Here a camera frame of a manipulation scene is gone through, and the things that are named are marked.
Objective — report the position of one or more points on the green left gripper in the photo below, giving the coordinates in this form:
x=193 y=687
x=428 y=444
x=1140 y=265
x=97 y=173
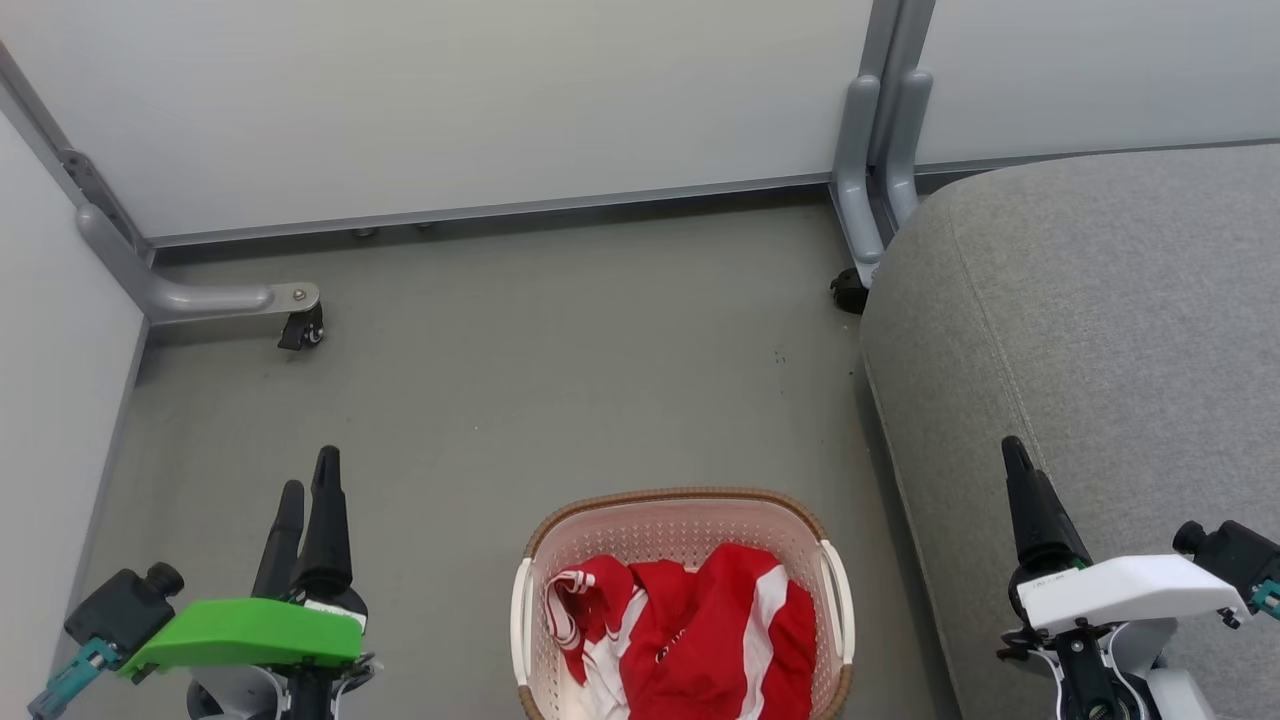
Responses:
x=245 y=632

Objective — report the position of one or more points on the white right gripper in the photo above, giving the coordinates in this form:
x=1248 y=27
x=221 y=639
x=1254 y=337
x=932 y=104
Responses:
x=1130 y=590

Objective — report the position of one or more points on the red and white garment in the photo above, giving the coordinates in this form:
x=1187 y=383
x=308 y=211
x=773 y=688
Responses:
x=700 y=640

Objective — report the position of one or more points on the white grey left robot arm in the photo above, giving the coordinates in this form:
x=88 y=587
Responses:
x=255 y=695

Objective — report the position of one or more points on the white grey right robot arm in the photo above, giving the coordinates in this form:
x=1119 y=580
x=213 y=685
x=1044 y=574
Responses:
x=1110 y=675

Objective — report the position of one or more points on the grey fabric sofa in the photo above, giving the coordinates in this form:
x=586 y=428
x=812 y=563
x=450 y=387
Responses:
x=1100 y=350

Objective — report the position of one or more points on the black caster wheel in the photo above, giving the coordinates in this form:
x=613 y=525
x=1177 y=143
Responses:
x=850 y=292
x=303 y=330

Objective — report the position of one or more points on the long grey partition leg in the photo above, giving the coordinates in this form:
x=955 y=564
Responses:
x=190 y=295

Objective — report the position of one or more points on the pink woven-rim laundry basket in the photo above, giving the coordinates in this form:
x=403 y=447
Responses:
x=680 y=525

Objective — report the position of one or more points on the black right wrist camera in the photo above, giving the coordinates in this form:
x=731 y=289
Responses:
x=1238 y=555

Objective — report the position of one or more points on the grey partition frame post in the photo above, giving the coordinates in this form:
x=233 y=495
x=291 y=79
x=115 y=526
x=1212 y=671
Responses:
x=895 y=35

